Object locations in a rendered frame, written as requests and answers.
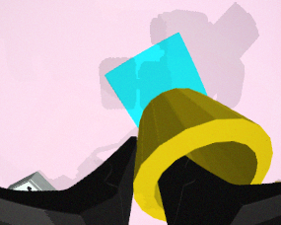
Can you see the yellow cup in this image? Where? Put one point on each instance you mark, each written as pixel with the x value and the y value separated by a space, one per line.
pixel 181 122

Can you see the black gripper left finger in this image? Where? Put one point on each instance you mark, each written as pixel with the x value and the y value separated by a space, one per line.
pixel 104 197

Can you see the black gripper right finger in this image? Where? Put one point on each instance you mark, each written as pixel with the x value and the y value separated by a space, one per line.
pixel 193 196

